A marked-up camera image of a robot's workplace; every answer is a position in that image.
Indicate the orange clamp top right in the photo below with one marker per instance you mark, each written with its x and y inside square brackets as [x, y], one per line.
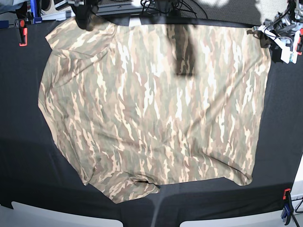
[298, 42]

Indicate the white tape patch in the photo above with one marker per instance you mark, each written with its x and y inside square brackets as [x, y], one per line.
[134, 21]

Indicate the orange clamp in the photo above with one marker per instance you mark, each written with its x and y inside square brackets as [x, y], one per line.
[298, 42]
[287, 208]
[23, 33]

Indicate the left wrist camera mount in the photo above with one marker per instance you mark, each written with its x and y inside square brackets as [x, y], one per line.
[282, 33]

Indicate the orange clamp top left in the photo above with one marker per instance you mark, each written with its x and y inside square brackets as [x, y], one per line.
[23, 33]

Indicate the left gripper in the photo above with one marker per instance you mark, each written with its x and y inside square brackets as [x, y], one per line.
[275, 50]

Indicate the blue clamp top left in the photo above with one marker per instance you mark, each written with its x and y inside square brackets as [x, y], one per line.
[35, 15]

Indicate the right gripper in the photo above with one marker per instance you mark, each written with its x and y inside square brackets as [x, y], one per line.
[84, 11]

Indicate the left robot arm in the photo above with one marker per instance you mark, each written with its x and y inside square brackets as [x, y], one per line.
[294, 11]

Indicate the orange clamp bottom right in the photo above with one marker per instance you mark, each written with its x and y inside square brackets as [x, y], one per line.
[287, 208]

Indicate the camouflage t-shirt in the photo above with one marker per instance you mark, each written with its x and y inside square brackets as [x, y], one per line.
[134, 108]

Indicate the black table cloth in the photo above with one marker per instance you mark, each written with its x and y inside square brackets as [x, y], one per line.
[33, 171]

